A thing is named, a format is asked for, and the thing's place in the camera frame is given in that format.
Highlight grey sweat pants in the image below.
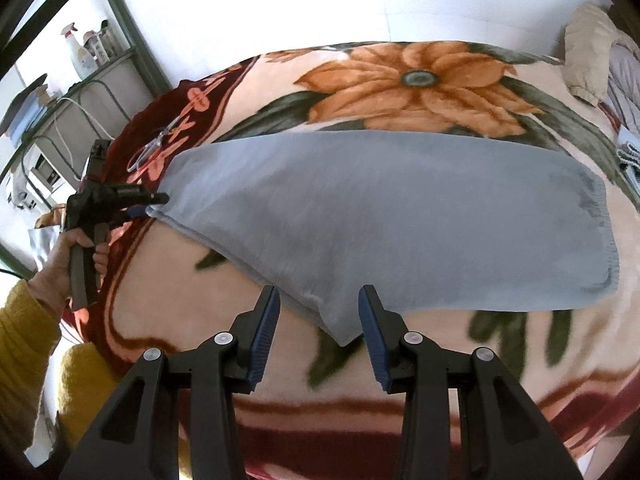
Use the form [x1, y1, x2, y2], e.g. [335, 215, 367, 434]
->
[148, 130, 620, 344]

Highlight person left hand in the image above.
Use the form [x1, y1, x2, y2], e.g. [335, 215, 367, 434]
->
[27, 229, 110, 321]

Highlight silver scissors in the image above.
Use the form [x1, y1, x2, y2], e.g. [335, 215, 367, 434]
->
[127, 117, 180, 174]

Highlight yellow sweater sleeve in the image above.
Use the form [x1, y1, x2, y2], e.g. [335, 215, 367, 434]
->
[1, 281, 119, 452]

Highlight white spray bottle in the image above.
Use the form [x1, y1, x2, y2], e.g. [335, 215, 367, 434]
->
[61, 23, 98, 79]

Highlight floral plush blanket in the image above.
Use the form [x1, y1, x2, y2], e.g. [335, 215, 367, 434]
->
[70, 41, 639, 479]

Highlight folded grey striped cloth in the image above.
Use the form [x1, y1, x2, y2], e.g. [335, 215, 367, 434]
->
[616, 126, 640, 194]

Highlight beige puffer jacket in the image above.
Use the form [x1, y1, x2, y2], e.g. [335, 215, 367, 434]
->
[563, 2, 639, 132]

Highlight green metal bed frame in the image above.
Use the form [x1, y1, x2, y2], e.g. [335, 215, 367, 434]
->
[1, 0, 170, 276]

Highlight white charging cable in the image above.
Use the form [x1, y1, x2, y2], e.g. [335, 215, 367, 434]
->
[49, 96, 116, 181]

